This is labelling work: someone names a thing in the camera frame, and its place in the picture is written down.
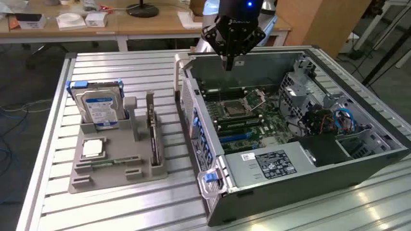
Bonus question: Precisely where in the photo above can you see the open socket cover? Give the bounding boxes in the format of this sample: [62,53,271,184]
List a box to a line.
[245,89,269,107]

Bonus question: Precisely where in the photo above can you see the silver CPU chip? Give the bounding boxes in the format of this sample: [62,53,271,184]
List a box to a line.
[82,140,105,158]

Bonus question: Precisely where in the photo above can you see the blue floor cables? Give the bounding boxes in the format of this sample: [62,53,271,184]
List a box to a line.
[0,103,31,205]

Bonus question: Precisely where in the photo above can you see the blue case latch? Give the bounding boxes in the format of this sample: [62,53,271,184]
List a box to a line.
[205,172,221,184]

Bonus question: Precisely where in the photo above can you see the wooden cabinet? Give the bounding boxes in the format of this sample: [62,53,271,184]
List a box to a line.
[277,0,376,59]

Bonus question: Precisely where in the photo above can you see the CPU socket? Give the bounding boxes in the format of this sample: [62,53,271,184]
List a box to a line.
[222,99,250,116]

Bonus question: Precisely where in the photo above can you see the white table frame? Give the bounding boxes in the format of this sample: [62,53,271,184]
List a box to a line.
[353,0,411,68]

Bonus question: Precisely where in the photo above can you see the black graphics card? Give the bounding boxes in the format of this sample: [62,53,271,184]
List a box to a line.
[146,90,166,167]

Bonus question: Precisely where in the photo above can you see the white box with black lid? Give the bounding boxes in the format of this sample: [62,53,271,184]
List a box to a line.
[15,13,49,30]

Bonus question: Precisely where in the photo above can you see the hard disk in blue caddy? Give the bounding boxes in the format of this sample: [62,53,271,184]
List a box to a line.
[66,78,127,132]

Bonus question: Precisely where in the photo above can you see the blue card retention clips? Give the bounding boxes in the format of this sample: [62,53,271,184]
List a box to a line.
[191,107,214,167]

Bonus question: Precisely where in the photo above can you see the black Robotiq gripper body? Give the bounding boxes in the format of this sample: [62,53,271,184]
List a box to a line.
[214,0,263,56]

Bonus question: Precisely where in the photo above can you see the metal disk bay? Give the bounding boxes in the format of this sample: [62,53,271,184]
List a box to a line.
[335,128,389,161]

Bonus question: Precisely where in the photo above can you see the grey power supply unit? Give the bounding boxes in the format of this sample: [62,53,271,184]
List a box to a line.
[223,141,318,189]

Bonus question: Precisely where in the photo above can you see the wooden desk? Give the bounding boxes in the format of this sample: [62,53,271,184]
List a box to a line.
[0,0,294,51]

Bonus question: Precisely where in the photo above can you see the red and orange wires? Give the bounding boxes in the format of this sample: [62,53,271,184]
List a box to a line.
[321,114,339,133]

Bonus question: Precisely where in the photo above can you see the green motherboard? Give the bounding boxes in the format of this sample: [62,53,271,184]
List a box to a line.
[201,79,301,154]

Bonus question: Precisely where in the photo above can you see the blue expansion slot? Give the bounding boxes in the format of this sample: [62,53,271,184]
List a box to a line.
[219,133,251,143]

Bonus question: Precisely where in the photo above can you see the green RAM stick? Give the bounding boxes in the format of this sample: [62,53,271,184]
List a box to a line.
[91,156,138,167]

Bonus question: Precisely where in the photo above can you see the open dark PC case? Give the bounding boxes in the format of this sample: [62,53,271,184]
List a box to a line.
[174,45,411,227]

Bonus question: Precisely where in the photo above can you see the black slanted stand pole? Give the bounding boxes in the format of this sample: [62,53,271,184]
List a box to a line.
[362,7,411,86]

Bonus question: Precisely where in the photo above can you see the plain white cardboard box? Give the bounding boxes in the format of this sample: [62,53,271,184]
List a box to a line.
[85,12,109,27]

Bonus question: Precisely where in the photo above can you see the grey plastic parts rack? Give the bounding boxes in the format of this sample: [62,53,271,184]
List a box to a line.
[69,95,170,194]

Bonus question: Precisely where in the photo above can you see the white round bowl box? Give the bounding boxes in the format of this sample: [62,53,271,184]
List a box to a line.
[57,13,89,31]

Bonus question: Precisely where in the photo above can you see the black round lamp base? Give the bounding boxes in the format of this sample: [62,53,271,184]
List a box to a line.
[126,0,161,18]

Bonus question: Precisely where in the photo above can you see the white paper booklet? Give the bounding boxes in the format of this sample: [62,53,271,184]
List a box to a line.
[178,11,205,30]

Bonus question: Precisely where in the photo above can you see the black office chair base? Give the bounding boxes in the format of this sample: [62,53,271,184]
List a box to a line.
[22,42,70,70]

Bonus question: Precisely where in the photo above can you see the brown cardboard box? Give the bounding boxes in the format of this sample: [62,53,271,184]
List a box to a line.
[189,0,209,17]

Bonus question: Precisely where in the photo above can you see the blue SATA wire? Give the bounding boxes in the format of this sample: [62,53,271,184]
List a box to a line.
[333,107,360,133]

